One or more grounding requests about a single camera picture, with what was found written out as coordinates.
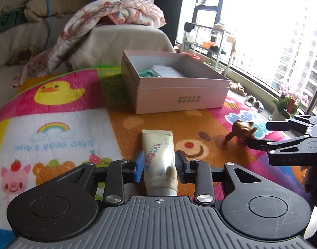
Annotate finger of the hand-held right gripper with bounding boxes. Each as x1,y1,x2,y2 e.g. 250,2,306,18
244,134,308,155
266,115,314,135

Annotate teal suction hook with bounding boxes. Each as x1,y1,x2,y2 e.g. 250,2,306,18
139,68,159,78

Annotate golden pig figurine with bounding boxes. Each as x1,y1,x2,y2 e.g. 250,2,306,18
225,120,258,146

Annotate metal shelf rack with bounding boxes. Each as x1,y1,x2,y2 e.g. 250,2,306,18
180,22,237,76

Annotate beige sofa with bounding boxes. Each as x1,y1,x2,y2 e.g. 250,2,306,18
0,0,176,115

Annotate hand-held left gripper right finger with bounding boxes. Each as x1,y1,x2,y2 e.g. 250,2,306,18
175,150,264,208

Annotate white labelled packet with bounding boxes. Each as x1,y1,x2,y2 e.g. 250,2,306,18
152,65,185,78

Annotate beige pillow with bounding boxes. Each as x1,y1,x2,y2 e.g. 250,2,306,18
24,0,84,22

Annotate pink printed blanket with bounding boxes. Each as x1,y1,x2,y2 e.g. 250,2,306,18
10,0,166,89

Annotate colourful cartoon play mat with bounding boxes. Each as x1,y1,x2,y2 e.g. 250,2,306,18
0,67,316,242

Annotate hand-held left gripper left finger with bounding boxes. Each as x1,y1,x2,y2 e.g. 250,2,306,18
52,151,146,206

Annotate cream lotion tube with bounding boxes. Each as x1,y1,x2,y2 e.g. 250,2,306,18
141,129,179,197

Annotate potted pink flowers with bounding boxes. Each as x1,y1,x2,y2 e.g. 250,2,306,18
271,82,310,121

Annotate green cushion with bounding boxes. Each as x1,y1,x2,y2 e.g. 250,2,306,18
0,7,27,36

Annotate pink cardboard box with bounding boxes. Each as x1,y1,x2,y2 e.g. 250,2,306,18
120,50,231,115

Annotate pair of grey slippers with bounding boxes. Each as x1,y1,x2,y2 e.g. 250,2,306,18
245,96,264,112

